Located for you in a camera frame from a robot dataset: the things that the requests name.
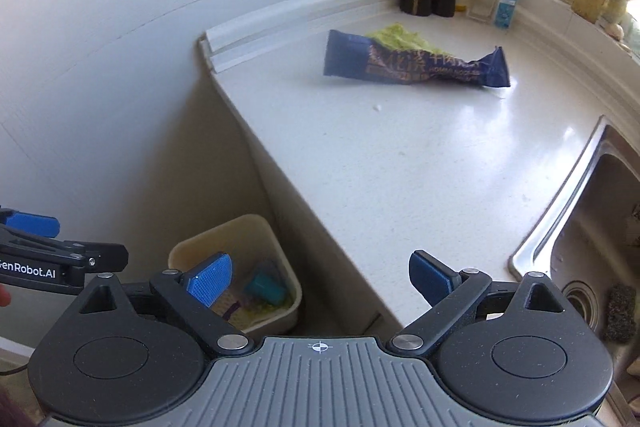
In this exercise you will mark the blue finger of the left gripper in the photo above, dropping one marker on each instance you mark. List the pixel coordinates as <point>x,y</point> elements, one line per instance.
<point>44,226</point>
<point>90,256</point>

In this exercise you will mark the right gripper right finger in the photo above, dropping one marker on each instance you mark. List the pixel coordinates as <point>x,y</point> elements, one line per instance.
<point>453,296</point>

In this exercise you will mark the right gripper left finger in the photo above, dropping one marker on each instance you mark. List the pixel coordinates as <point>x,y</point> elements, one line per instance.
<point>188,298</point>

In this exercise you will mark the blue plastic cup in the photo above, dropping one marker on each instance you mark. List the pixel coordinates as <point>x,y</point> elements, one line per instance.
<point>266,285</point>

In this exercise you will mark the blue noodle wrapper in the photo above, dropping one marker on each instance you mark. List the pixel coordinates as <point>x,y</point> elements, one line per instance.
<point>362,58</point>

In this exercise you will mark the green cabbage leaf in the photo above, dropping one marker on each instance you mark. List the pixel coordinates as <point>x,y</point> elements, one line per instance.
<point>397,37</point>

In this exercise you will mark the cream square trash bin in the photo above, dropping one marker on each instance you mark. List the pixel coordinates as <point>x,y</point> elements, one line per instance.
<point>250,243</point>

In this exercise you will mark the steel kitchen sink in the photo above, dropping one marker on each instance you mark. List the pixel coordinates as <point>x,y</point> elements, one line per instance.
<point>587,241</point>

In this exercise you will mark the dark sink sponge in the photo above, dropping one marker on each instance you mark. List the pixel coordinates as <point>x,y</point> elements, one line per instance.
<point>620,324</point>

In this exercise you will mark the hand sanitizer bottle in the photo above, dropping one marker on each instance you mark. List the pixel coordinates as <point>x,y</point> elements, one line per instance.
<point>504,13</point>

